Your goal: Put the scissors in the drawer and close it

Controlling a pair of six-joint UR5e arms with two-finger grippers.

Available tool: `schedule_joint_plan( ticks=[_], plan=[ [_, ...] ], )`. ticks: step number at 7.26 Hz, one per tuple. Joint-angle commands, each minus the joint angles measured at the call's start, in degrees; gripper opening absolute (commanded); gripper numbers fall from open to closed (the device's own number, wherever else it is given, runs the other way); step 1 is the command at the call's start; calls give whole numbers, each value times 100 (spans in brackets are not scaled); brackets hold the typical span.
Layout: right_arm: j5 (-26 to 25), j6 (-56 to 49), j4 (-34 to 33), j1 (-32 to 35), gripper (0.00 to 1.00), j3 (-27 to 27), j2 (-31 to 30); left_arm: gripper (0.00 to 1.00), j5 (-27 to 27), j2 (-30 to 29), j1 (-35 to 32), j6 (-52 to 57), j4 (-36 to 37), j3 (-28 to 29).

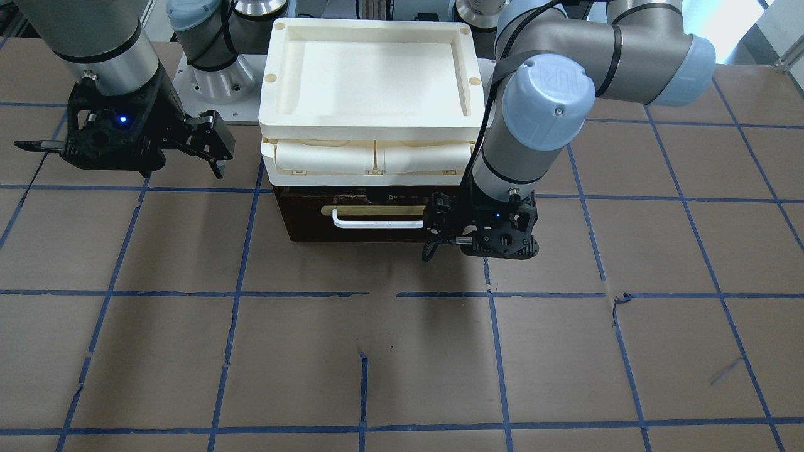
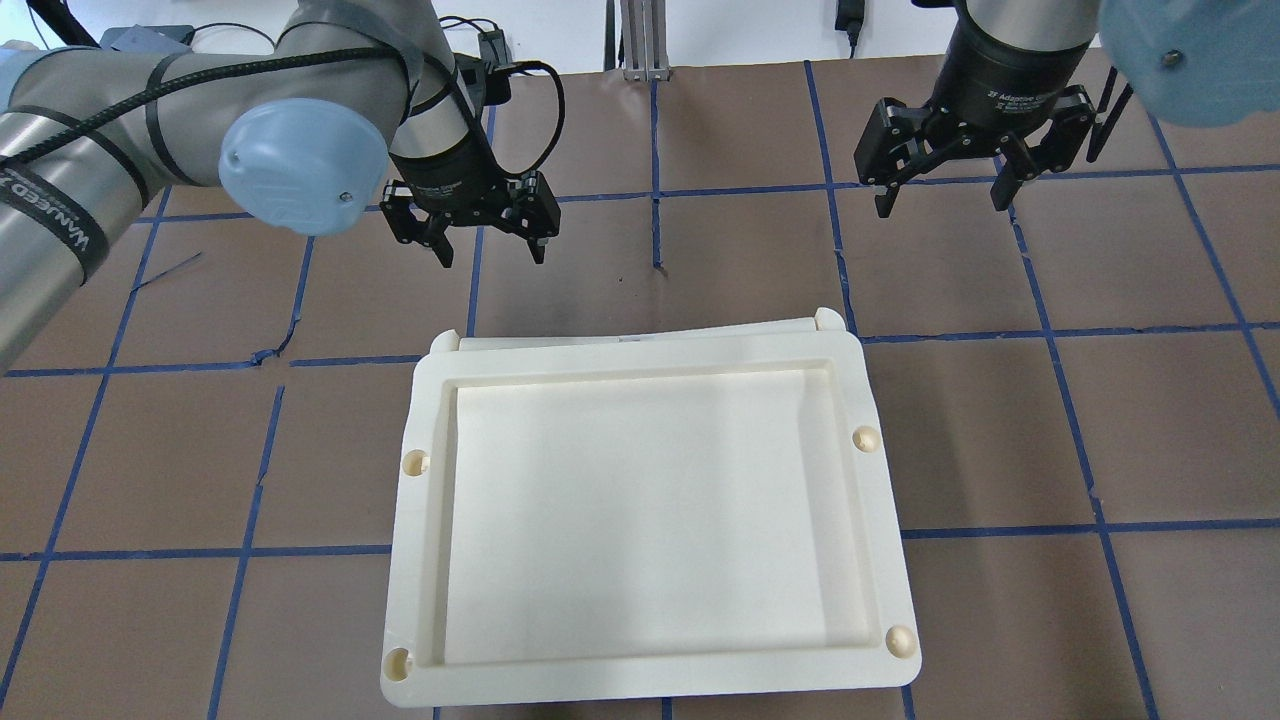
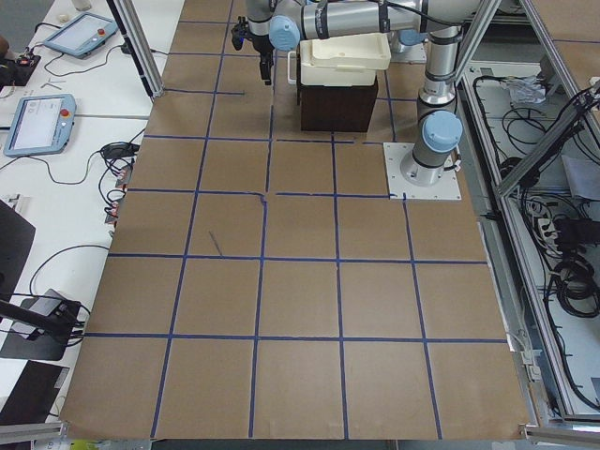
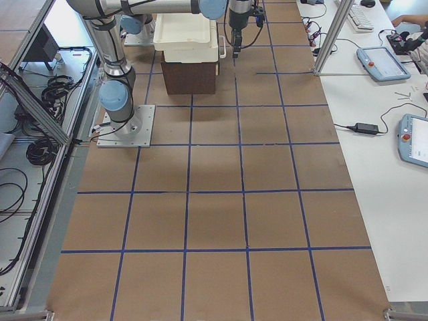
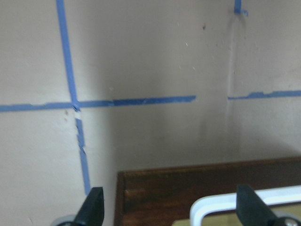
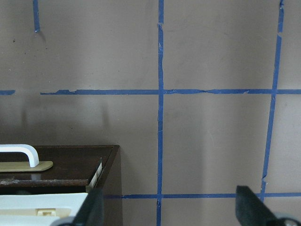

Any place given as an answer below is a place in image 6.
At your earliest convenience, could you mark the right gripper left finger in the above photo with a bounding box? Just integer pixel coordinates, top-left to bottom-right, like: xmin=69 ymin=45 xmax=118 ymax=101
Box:
xmin=72 ymin=188 xmax=104 ymax=226

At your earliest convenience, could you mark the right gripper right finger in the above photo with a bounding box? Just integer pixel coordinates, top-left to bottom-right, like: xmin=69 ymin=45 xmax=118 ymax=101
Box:
xmin=235 ymin=186 xmax=277 ymax=226

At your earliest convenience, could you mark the wooden drawer with white handle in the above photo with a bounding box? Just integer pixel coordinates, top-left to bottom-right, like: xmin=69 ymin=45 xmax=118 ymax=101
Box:
xmin=0 ymin=145 xmax=120 ymax=194

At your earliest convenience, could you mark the dark brown drawer cabinet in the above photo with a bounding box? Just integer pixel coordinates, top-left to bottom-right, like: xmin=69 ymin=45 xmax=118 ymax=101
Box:
xmin=87 ymin=145 xmax=123 ymax=226

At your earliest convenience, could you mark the cream plastic tray lid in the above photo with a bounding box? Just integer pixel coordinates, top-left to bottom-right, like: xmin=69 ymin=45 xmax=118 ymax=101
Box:
xmin=0 ymin=193 xmax=87 ymax=226

